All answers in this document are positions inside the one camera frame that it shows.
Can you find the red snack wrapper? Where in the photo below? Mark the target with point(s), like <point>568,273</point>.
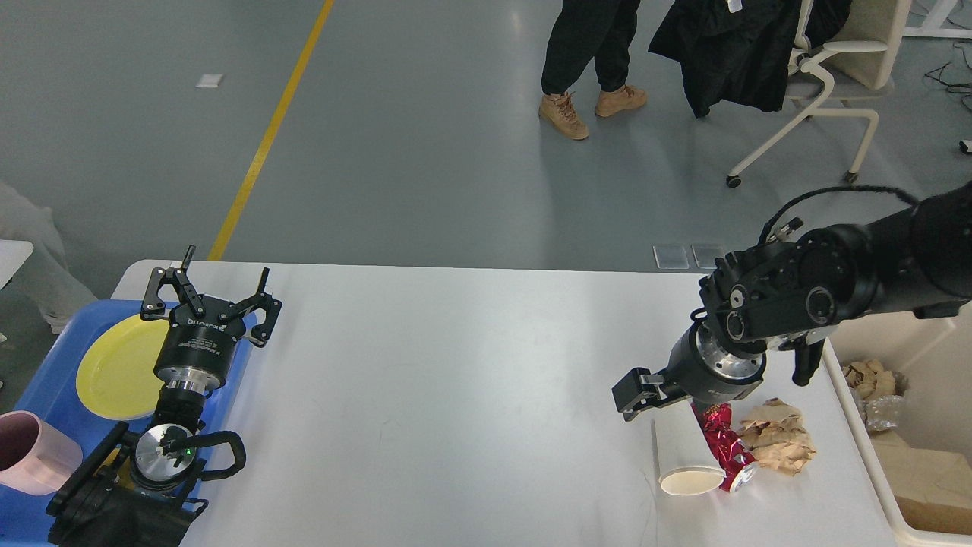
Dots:
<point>738,463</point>

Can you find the yellow plastic plate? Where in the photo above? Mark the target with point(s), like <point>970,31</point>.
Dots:
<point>116,378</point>

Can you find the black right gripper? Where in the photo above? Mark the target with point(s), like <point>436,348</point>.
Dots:
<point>700,369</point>

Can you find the white plastic bin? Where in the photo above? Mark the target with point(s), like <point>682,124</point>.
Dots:
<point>934,357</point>

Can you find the person in white trousers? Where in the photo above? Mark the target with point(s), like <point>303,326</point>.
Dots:
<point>44,277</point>

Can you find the pink mug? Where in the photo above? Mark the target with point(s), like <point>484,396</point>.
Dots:
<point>36,458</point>

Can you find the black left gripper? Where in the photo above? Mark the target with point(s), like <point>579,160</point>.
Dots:
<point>199,351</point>

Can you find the blue plastic tray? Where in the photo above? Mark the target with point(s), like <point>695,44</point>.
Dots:
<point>52,396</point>

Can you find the aluminium foil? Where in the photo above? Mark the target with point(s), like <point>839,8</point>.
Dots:
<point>886,412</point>

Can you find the floor outlet plates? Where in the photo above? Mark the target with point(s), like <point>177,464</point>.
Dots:
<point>687,257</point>

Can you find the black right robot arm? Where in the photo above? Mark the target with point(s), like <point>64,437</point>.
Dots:
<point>791,295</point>

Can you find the person in black trousers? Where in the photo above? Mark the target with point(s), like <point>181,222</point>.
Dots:
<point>598,32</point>

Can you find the white desk leg background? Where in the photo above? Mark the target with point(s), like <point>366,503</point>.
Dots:
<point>936,23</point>

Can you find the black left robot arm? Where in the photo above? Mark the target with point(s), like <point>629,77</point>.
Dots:
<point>135,489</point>

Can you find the small crumpled brown paper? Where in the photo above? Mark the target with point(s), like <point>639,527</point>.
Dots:
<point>775,434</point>

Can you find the white paper cup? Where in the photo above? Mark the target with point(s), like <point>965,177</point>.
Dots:
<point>686,465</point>

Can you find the white office chair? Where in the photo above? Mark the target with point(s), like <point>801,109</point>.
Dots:
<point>825,80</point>

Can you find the black jacket on chair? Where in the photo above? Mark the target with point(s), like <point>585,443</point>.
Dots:
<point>734,51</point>

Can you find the white side table left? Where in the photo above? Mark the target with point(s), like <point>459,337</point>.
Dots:
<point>14,254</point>

